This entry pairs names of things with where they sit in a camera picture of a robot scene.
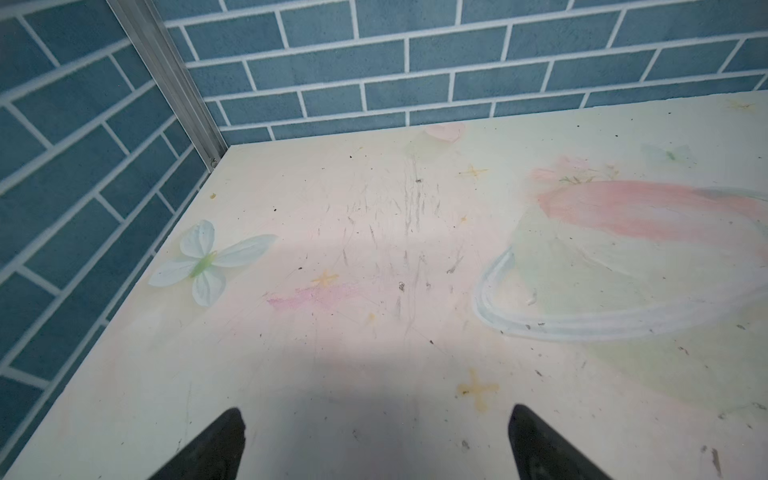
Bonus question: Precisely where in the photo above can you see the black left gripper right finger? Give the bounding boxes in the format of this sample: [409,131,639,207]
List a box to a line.
[508,404,610,480]

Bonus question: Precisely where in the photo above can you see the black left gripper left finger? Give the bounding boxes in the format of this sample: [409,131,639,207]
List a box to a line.
[150,408,246,480]

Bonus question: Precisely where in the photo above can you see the aluminium left corner post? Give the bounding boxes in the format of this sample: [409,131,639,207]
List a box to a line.
[107,0,228,171]

